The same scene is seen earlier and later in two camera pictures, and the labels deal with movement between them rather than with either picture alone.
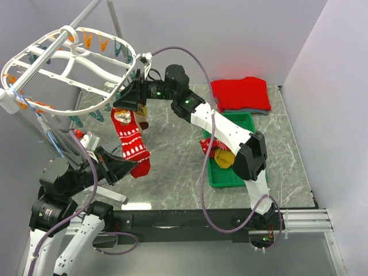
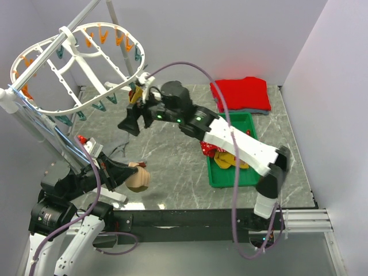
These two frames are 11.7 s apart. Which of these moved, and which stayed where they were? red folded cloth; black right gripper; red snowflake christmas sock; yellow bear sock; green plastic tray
Moved: black right gripper
Stayed: green plastic tray; red snowflake christmas sock; red folded cloth; yellow bear sock
